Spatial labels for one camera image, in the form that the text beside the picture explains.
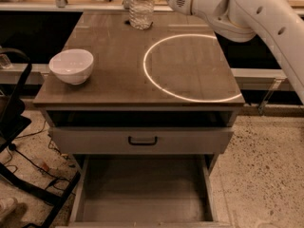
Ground clear plastic water bottle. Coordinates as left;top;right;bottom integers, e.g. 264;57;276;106
129;0;154;30

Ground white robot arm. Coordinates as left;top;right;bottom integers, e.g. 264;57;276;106
154;0;304;102

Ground white ceramic bowl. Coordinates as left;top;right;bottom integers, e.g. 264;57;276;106
48;48;94;85

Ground black calculator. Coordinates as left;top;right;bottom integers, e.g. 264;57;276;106
124;20;131;25

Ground grey drawer cabinet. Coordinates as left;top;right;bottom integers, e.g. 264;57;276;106
33;10;246;228

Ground upper grey drawer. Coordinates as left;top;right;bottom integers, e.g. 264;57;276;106
48;127;234;155

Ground black chair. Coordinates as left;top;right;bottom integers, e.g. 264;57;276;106
0;47;81;228

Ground open bottom drawer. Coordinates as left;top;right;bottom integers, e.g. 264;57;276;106
57;155;233;228

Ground metal rail frame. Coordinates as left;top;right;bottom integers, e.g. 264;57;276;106
0;0;304;17

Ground black drawer handle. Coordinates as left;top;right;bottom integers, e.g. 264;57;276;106
127;136;158;146

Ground black floor cable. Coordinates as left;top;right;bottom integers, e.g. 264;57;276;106
6;121;77;198

